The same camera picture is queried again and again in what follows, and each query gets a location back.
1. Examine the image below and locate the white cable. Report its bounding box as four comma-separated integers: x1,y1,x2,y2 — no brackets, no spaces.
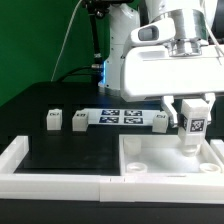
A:
50,0,83,83

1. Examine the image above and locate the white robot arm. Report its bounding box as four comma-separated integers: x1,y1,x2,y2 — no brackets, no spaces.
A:
99,0,224,126

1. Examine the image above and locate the white sheet with tags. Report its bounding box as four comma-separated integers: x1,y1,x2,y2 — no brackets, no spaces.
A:
85,108,158,126

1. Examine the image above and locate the white square tabletop part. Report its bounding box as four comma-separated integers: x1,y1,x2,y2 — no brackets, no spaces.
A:
119,135,224,176

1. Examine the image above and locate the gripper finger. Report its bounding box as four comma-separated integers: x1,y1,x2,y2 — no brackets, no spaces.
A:
161,96,178,128
203,93,216,124

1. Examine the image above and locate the white U-shaped fence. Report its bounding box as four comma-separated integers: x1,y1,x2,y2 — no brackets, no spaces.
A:
0,136,224,204

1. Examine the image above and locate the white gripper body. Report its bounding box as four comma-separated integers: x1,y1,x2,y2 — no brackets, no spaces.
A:
120,18,224,102

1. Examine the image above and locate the black cable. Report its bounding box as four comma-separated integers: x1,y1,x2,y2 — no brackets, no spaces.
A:
56,65,102,83

